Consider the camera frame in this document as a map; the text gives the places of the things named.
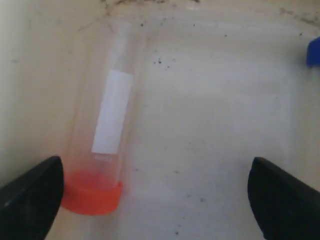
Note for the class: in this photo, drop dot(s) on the blue cap tube back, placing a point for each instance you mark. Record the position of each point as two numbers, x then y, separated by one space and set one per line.
313 53

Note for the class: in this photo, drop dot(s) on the orange cap tube front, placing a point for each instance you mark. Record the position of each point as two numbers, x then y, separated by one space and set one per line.
94 160

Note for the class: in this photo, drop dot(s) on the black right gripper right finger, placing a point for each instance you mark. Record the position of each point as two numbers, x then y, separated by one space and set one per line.
284 207

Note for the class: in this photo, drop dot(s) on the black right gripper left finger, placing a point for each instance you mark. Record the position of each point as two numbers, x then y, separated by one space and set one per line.
29 204

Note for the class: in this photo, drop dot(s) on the cream bin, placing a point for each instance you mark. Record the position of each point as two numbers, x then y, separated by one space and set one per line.
217 83

